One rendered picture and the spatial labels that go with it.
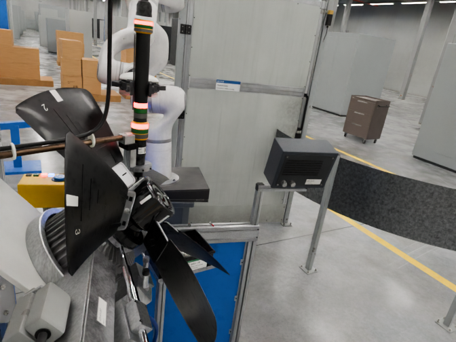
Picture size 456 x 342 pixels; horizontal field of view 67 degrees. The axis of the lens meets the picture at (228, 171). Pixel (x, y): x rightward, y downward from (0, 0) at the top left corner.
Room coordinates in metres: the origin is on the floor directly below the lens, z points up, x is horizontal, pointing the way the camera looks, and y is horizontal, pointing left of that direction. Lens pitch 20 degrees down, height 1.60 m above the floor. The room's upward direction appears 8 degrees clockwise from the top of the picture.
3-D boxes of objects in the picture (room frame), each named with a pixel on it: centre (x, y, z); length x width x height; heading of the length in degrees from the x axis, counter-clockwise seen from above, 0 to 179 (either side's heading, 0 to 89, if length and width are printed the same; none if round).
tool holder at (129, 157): (0.85, 0.24, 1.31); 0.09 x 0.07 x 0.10; 144
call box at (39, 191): (1.10, 0.63, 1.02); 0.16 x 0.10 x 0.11; 109
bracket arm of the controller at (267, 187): (1.40, -0.24, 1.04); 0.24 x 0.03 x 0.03; 109
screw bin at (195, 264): (1.09, 0.14, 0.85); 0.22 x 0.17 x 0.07; 124
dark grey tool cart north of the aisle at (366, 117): (7.25, -2.72, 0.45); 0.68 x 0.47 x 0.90; 34
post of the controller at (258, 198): (1.37, -0.15, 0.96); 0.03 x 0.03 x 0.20; 19
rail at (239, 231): (1.23, 0.26, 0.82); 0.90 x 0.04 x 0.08; 109
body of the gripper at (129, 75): (0.96, 0.28, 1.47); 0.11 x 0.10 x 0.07; 19
